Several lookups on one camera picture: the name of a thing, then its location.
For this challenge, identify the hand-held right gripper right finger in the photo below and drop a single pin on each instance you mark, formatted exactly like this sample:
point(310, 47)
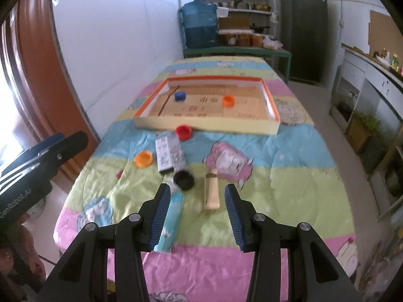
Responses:
point(236, 217)

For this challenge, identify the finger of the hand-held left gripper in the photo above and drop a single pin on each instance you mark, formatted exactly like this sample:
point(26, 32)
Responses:
point(72, 144)
point(47, 143)

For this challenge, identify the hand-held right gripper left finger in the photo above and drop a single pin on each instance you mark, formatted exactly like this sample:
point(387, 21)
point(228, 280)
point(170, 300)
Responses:
point(159, 217)

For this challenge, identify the orange bottle cap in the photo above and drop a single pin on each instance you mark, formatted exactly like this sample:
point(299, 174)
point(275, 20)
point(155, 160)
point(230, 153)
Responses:
point(229, 100)
point(144, 159)

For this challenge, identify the orange cardboard box lid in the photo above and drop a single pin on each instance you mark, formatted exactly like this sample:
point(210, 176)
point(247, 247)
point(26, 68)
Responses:
point(245, 113)

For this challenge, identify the person's left forearm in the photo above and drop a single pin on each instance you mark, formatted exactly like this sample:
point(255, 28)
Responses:
point(22, 251)

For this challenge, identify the light blue tube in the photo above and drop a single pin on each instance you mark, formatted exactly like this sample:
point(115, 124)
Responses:
point(174, 217)

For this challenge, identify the beige tube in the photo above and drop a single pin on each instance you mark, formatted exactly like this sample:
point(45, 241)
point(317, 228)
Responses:
point(211, 192)

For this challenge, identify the black bottle cap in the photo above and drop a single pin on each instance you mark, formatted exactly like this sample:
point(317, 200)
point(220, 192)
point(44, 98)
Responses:
point(183, 180)

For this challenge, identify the printed cartoon blanket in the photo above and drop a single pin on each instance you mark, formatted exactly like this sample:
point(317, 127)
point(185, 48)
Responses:
point(283, 179)

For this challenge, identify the grey remote control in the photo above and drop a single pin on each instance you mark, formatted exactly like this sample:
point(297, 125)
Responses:
point(178, 155)

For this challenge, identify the red bottle cap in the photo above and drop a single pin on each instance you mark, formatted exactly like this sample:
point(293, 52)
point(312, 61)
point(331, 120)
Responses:
point(183, 132)

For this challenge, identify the brown wooden door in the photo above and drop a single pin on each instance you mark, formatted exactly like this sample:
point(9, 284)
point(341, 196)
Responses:
point(34, 53)

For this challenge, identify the blue bottle cap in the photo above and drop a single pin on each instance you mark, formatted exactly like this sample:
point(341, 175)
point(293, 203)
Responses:
point(180, 96)

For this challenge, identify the yellow crate with plants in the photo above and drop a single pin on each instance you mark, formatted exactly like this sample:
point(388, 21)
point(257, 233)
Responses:
point(359, 135)

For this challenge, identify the blue water jug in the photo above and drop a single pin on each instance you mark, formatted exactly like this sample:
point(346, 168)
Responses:
point(198, 22)

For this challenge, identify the orange-filled plastic jar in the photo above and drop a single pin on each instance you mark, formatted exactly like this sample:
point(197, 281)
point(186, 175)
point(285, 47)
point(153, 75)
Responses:
point(228, 39)
point(257, 40)
point(244, 40)

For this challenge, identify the grey counter cabinet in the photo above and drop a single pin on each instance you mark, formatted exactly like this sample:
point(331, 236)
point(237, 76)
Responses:
point(371, 85)

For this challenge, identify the black frying pan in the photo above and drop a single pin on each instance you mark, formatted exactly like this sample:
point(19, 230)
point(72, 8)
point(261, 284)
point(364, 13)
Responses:
point(259, 28)

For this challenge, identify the brown cardboard carton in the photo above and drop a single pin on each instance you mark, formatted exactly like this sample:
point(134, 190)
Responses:
point(233, 23)

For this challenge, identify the dark green refrigerator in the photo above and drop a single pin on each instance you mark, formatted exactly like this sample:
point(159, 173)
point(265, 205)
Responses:
point(303, 31)

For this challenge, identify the brass bowl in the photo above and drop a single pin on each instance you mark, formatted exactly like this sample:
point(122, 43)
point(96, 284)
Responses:
point(263, 7)

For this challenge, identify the row of condiment bottles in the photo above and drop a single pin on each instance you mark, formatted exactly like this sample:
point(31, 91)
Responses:
point(390, 59)

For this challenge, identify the cardboard sheets on wall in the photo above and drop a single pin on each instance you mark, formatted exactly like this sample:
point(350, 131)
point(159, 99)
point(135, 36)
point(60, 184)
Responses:
point(382, 28)

